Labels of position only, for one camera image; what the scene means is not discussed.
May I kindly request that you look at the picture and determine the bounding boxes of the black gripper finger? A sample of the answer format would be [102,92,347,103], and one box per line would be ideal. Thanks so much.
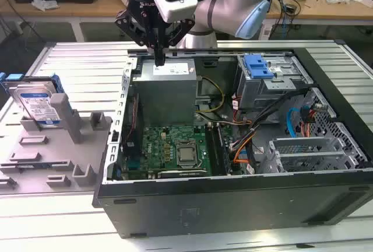
[114,8,161,66]
[160,18,195,66]

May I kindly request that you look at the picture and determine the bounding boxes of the hard disk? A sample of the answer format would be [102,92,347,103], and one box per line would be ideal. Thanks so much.
[0,72,64,126]

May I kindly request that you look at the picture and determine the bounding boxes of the blue data wire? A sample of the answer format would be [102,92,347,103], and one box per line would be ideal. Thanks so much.
[286,106,302,139]

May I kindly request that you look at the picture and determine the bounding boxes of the orange power wire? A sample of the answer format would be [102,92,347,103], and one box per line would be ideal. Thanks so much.
[301,101,330,137]

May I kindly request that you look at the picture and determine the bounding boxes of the wooden desk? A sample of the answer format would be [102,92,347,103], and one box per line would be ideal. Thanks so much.
[0,0,373,43]

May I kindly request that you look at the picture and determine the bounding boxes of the grey power supply unit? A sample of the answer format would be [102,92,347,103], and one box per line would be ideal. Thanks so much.
[131,58,199,128]

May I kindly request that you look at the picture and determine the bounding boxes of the blue drive latch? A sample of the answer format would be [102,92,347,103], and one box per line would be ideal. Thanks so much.
[244,54,276,80]

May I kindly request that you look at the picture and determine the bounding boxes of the crumpled white paper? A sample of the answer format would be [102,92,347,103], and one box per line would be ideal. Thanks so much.
[30,0,61,12]

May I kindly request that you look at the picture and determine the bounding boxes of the metal optical drive cage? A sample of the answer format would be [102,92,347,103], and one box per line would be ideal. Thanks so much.
[235,54,315,113]

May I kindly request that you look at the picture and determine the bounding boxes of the green motherboard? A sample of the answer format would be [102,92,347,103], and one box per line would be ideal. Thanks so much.
[121,123,234,180]

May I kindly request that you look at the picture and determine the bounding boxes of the silver CPU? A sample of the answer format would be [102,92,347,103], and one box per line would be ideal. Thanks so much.
[178,146,196,162]

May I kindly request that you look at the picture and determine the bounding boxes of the CPU socket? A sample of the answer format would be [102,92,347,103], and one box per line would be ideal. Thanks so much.
[174,141,202,169]

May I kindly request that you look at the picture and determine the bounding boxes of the grey parts rack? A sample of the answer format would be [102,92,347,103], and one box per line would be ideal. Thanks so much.
[0,93,114,197]

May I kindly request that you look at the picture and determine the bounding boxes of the black graphics card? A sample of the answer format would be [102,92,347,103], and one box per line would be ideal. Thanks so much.
[156,169,209,180]

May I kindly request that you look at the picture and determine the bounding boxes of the black PC case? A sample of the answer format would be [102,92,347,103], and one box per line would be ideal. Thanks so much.
[92,47,373,240]

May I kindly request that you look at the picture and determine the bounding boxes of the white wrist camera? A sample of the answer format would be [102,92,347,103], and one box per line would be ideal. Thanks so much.
[153,0,199,23]

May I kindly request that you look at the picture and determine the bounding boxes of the yellow power wires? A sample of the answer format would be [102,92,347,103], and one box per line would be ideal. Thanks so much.
[195,76,226,116]

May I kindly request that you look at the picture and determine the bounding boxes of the black cable bundle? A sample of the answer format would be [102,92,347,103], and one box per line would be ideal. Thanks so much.
[231,86,315,151]

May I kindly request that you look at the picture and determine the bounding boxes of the orange yellow wire bundle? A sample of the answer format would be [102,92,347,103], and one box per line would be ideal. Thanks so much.
[231,131,257,166]

